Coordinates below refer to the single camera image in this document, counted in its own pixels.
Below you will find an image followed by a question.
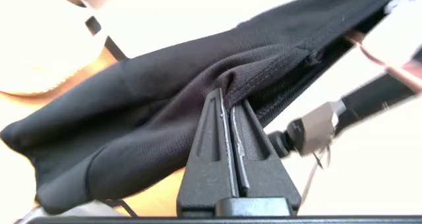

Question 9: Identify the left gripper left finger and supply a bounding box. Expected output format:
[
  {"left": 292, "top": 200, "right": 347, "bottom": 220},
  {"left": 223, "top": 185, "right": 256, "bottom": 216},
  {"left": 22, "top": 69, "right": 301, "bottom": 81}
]
[{"left": 176, "top": 88, "right": 239, "bottom": 217}]

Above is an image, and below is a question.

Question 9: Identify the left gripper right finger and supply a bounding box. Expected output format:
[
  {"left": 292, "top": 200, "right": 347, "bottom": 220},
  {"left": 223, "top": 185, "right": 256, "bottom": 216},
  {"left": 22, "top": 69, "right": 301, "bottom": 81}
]
[{"left": 229, "top": 99, "right": 301, "bottom": 215}]

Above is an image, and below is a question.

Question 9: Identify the black short-sleeved shirt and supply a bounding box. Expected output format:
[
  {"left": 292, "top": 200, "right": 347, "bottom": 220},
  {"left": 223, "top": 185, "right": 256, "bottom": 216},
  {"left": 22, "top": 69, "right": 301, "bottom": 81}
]
[{"left": 0, "top": 0, "right": 409, "bottom": 215}]

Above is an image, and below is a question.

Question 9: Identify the pink clothes hanger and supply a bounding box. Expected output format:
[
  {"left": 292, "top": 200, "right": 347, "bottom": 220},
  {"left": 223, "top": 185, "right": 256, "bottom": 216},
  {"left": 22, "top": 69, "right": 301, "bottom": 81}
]
[{"left": 342, "top": 29, "right": 422, "bottom": 94}]

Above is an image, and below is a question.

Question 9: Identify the black clothes rack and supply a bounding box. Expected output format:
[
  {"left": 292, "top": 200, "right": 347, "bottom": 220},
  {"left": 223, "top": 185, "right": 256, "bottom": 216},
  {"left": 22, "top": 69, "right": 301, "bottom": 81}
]
[{"left": 267, "top": 72, "right": 422, "bottom": 204}]

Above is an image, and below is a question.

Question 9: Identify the white laundry basket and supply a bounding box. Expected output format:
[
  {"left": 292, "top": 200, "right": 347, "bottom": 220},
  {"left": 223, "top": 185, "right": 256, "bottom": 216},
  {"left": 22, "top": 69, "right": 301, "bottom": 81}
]
[{"left": 0, "top": 0, "right": 108, "bottom": 96}]

